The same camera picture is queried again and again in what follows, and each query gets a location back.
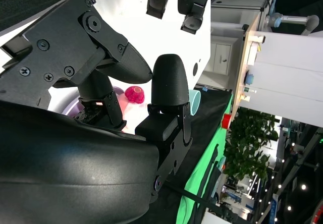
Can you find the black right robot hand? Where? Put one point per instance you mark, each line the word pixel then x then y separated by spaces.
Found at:
pixel 75 171

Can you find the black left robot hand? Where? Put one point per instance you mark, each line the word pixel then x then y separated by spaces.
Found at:
pixel 194 4

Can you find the pink plush doll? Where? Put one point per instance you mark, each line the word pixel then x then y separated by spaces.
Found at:
pixel 135 95

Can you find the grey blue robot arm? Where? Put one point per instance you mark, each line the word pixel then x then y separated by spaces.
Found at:
pixel 290 21

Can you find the purple plastic plate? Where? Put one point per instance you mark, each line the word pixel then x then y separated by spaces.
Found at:
pixel 70 106

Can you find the white cabinet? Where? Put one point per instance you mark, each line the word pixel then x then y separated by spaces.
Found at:
pixel 224 57

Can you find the black round table grommet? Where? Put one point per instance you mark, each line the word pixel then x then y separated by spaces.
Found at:
pixel 195 69

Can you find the wooden board table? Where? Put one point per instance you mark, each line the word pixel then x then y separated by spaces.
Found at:
pixel 242 65

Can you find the teal plastic mug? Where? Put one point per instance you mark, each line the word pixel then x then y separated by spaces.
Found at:
pixel 194 103

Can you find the black backdrop cloth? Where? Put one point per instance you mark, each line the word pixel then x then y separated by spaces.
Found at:
pixel 207 123

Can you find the red small block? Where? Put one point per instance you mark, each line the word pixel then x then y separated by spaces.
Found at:
pixel 226 121

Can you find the green cloth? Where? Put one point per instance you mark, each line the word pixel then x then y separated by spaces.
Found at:
pixel 199 178

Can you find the green leafy plant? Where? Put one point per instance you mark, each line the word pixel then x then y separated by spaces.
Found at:
pixel 247 143

